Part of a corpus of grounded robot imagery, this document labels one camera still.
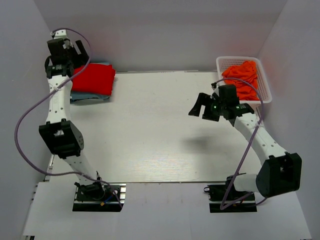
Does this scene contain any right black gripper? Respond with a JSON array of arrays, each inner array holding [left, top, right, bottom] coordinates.
[[188, 93, 226, 122]]

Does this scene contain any red t shirt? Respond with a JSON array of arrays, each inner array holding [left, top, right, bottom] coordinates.
[[71, 63, 117, 97]]

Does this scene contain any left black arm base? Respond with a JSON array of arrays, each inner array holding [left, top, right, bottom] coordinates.
[[72, 182, 126, 213]]

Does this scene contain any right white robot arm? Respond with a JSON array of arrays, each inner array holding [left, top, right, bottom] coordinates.
[[188, 84, 302, 200]]

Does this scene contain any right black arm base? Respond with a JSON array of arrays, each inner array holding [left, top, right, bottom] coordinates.
[[203, 183, 258, 214]]

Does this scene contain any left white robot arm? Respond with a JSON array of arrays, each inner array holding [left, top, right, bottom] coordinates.
[[38, 38, 106, 200]]

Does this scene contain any folded light blue t shirt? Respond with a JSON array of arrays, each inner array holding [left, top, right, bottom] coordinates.
[[69, 61, 112, 103]]

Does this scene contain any orange t shirt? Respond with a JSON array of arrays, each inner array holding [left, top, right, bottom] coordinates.
[[221, 60, 259, 101]]

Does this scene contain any white plastic basket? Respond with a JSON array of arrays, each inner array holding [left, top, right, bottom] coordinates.
[[216, 56, 272, 108]]

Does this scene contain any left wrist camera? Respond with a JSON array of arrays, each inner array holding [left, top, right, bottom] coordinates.
[[44, 29, 73, 78]]

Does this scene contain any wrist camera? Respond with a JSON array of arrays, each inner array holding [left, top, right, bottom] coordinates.
[[44, 29, 73, 78], [234, 103, 255, 117]]

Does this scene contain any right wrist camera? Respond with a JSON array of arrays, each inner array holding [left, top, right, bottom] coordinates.
[[234, 103, 255, 117]]

